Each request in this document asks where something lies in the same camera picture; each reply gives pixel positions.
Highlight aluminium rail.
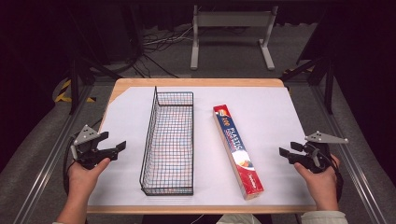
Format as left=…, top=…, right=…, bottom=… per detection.
left=11, top=83, right=95, bottom=224
left=310, top=84, right=389, bottom=224

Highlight yellow and black hazard tape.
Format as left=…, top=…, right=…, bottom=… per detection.
left=53, top=78, right=96, bottom=104

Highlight black wire basket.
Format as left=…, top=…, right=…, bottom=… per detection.
left=138, top=86, right=195, bottom=197

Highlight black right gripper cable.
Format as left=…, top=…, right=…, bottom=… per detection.
left=320, top=148, right=346, bottom=203

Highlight person's right hand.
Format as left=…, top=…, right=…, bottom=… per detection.
left=293, top=154, right=342, bottom=213

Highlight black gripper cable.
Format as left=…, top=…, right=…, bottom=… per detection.
left=62, top=135, right=78, bottom=198
left=320, top=148, right=346, bottom=203

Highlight white metal stand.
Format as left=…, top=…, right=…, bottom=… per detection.
left=190, top=4, right=279, bottom=72

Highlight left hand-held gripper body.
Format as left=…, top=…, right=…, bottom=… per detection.
left=70, top=124, right=112, bottom=171

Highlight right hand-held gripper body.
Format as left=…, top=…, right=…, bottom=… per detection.
left=299, top=131, right=349, bottom=175

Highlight red and blue wrap box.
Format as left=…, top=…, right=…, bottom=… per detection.
left=212, top=104, right=265, bottom=201

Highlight black metal stand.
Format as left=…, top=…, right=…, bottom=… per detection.
left=279, top=55, right=336, bottom=116
left=66, top=46, right=123, bottom=116

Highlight floor cables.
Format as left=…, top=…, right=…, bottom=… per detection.
left=132, top=25, right=194, bottom=79

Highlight person's left hand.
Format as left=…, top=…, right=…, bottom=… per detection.
left=66, top=157, right=112, bottom=203

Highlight white paper sheet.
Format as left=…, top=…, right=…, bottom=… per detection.
left=87, top=85, right=318, bottom=207

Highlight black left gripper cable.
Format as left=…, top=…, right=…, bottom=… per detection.
left=62, top=135, right=78, bottom=198

